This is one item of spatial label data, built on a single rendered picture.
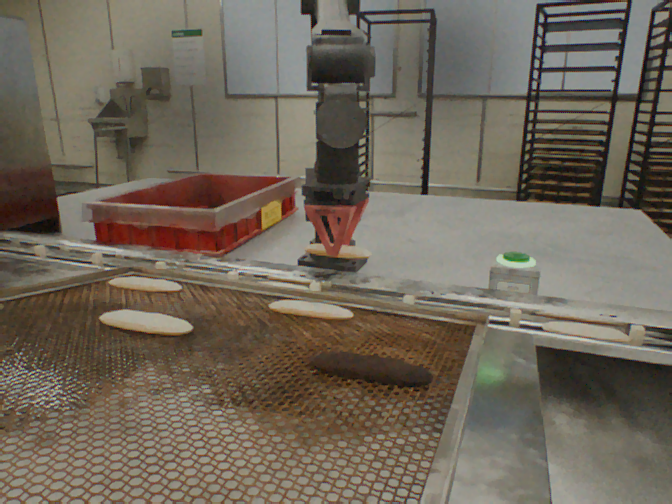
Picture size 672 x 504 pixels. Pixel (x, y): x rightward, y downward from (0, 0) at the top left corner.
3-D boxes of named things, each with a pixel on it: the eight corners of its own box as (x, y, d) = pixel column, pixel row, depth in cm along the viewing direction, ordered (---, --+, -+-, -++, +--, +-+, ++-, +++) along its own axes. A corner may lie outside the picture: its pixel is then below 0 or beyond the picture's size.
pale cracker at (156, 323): (201, 328, 48) (201, 316, 47) (178, 339, 44) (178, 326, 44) (117, 314, 50) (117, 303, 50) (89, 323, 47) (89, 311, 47)
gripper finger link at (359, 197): (369, 246, 72) (370, 182, 69) (353, 260, 66) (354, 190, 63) (326, 241, 74) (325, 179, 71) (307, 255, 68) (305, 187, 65)
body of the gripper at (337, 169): (371, 190, 70) (372, 137, 68) (347, 203, 61) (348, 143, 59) (328, 187, 73) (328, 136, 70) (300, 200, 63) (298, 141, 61)
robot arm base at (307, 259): (368, 260, 98) (313, 254, 102) (369, 221, 96) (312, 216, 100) (354, 274, 91) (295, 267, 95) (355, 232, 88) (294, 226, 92)
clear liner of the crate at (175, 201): (303, 209, 142) (303, 175, 139) (221, 259, 97) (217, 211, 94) (201, 202, 151) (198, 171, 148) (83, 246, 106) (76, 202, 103)
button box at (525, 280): (535, 321, 79) (544, 256, 76) (536, 343, 72) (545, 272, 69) (483, 314, 82) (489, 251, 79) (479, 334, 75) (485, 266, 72)
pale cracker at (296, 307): (356, 314, 56) (357, 304, 56) (348, 322, 53) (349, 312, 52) (276, 303, 59) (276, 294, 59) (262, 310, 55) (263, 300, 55)
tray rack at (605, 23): (594, 241, 409) (631, 9, 356) (592, 260, 360) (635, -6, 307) (520, 232, 436) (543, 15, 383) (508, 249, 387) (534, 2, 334)
